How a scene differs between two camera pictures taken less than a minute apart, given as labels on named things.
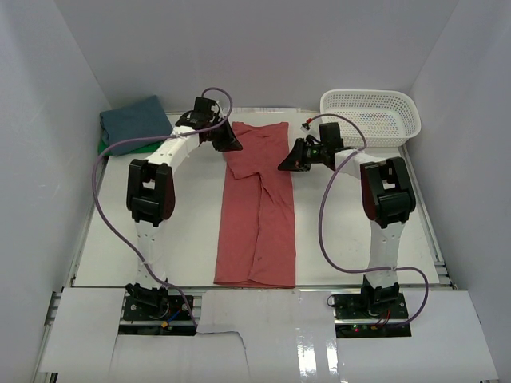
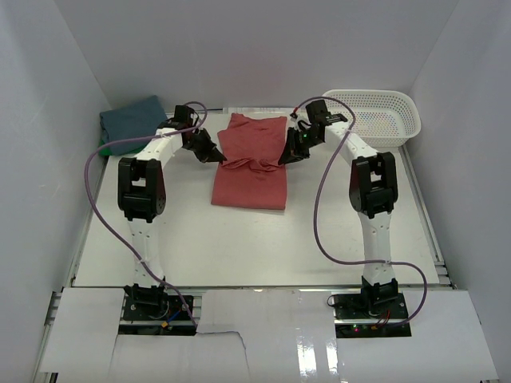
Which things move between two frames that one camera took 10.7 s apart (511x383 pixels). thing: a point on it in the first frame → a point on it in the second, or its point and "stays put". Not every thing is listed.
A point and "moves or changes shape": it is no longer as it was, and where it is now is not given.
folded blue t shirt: (143, 118) stays put
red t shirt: (255, 239) moves or changes shape
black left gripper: (230, 143) → (205, 155)
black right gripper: (295, 161) → (292, 152)
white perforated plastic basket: (389, 117) stays put
